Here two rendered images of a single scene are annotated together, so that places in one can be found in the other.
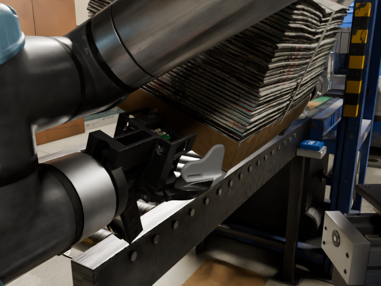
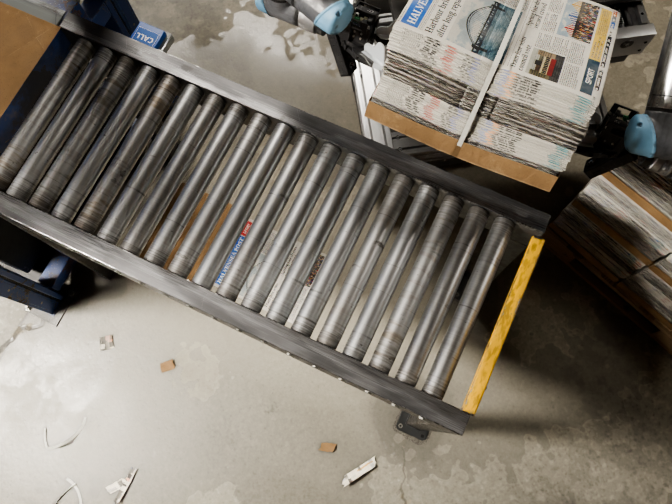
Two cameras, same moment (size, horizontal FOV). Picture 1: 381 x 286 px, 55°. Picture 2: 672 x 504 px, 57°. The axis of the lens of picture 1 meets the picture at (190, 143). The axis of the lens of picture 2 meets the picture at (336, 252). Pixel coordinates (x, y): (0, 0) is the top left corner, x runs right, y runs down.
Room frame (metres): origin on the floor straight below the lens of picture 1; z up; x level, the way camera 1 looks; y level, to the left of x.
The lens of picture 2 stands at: (1.00, 0.56, 2.18)
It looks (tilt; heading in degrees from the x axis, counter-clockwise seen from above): 75 degrees down; 269
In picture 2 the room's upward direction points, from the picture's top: 5 degrees counter-clockwise
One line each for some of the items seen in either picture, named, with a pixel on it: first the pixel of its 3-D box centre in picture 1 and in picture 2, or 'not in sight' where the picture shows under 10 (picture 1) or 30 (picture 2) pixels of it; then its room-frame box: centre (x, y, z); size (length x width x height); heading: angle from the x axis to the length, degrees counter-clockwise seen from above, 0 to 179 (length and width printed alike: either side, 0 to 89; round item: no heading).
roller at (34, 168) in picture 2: not in sight; (63, 122); (1.64, -0.24, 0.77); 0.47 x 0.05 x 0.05; 59
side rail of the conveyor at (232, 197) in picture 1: (249, 172); (294, 126); (1.06, -0.18, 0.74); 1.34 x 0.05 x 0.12; 149
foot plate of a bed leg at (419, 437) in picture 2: not in sight; (416, 420); (0.77, 0.58, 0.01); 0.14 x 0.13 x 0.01; 59
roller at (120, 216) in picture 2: not in sight; (152, 162); (1.42, -0.11, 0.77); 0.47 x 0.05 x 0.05; 59
